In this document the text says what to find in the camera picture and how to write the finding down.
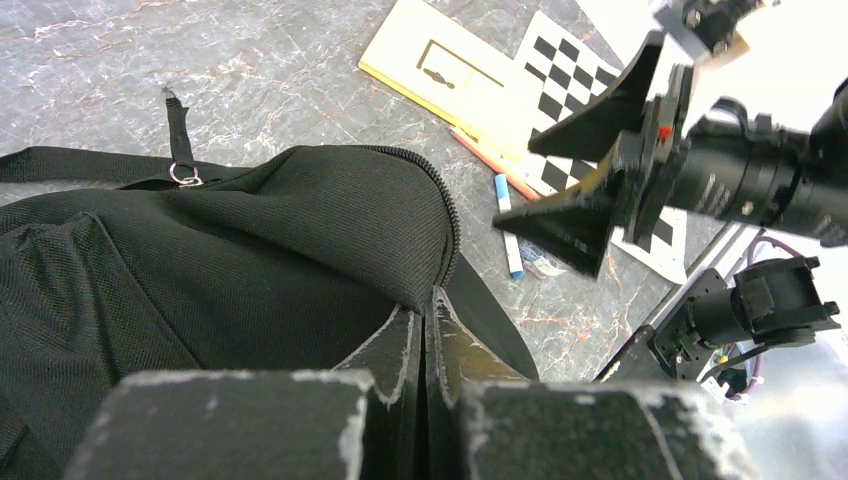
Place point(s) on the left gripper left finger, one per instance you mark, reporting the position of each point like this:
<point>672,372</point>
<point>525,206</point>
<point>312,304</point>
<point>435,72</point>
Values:
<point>392,356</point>

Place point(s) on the black student backpack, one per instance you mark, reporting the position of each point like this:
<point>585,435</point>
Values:
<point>184,265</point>

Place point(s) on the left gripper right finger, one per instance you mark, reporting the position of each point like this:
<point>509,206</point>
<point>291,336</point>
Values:
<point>458,368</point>

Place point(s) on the orange pencil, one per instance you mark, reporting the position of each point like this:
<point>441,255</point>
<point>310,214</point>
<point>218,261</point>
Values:
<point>496,163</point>

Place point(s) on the yellow booklet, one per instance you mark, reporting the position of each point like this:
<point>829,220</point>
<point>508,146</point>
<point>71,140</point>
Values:
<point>435,62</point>

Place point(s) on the clear paperclip jar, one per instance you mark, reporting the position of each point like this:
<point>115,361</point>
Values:
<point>539,262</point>

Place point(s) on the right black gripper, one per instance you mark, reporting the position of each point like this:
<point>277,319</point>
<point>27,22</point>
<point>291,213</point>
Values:
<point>744,169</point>

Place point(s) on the black white chessboard mat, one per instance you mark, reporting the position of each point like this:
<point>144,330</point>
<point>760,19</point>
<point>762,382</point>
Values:
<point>571,74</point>

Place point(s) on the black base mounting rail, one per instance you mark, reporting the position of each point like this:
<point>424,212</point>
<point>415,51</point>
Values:
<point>662,318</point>

